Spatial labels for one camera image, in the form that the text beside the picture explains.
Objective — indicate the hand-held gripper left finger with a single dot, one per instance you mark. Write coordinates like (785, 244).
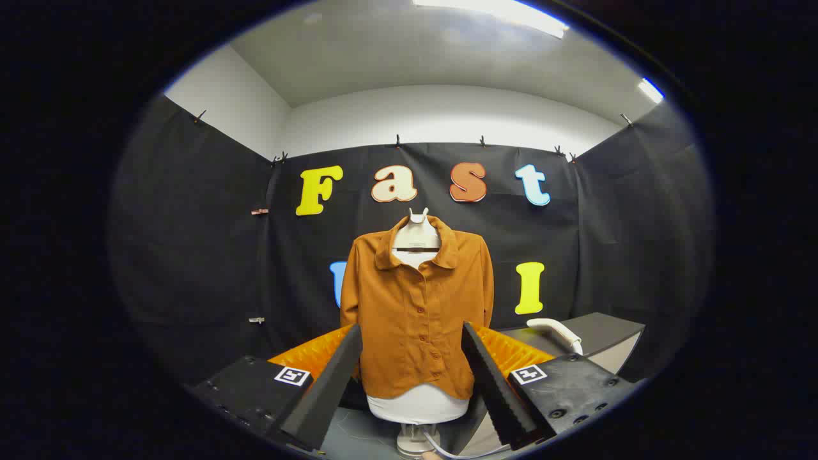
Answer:
(332, 377)

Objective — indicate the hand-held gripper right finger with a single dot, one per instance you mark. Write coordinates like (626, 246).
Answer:
(492, 377)

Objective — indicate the white garment steamer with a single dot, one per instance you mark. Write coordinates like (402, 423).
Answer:
(553, 326)

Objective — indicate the orange button-up shirt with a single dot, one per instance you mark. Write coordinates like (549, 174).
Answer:
(409, 319)

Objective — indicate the white mannequin torso stand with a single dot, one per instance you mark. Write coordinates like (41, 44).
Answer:
(418, 406)

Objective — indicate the grey table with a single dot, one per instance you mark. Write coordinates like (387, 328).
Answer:
(601, 332)

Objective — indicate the black backdrop cloth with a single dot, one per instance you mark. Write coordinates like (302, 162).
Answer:
(192, 255)

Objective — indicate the row of black cloth clips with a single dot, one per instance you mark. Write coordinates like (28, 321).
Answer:
(397, 141)

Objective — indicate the small ceiling light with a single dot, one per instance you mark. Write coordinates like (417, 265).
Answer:
(650, 91)

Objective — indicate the long ceiling light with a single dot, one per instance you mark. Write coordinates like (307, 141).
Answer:
(505, 11)

